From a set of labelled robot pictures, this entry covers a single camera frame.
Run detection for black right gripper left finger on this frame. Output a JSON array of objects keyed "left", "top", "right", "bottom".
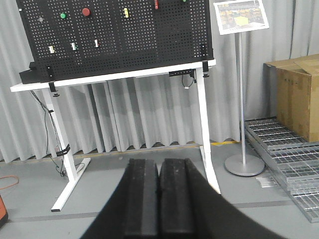
[{"left": 80, "top": 158, "right": 159, "bottom": 239}]

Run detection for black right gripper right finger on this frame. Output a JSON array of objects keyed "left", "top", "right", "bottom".
[{"left": 159, "top": 158, "right": 281, "bottom": 239}]

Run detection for grey curtain backdrop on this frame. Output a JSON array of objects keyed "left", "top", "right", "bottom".
[{"left": 0, "top": 0, "right": 319, "bottom": 164}]

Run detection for stacked metal floor gratings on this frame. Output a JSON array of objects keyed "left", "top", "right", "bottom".
[{"left": 245, "top": 118, "right": 319, "bottom": 223}]

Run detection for orange object at floor edge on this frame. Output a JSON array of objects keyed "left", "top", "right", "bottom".
[{"left": 0, "top": 196, "right": 8, "bottom": 227}]

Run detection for black desk control box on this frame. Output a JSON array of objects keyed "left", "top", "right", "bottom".
[{"left": 169, "top": 69, "right": 196, "bottom": 83}]

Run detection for brown cardboard box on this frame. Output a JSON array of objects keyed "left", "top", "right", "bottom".
[{"left": 264, "top": 54, "right": 319, "bottom": 142}]

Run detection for black perforated pegboard panel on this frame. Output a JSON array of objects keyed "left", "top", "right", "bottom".
[{"left": 16, "top": 0, "right": 214, "bottom": 84}]

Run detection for sign stand with poster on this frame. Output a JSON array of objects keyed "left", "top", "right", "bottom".
[{"left": 213, "top": 0, "right": 269, "bottom": 177}]

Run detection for red mushroom push button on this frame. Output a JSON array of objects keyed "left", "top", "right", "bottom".
[{"left": 82, "top": 7, "right": 91, "bottom": 17}]

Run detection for black cables at desk leg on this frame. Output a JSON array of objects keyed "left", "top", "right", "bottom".
[{"left": 30, "top": 90, "right": 85, "bottom": 177}]

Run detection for orange cable on floor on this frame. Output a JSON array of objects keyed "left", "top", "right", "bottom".
[{"left": 0, "top": 175, "right": 19, "bottom": 191}]

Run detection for white standing desk frame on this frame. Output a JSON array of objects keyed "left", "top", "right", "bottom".
[{"left": 10, "top": 59, "right": 221, "bottom": 213}]

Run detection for white and green rocker switch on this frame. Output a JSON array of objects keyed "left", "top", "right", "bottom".
[{"left": 71, "top": 42, "right": 77, "bottom": 51}]

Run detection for white and red rocker switch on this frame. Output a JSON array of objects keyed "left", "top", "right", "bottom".
[{"left": 94, "top": 39, "right": 100, "bottom": 48}]

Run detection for white and yellow rocker switch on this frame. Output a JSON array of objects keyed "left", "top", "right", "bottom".
[{"left": 48, "top": 46, "right": 55, "bottom": 54}]

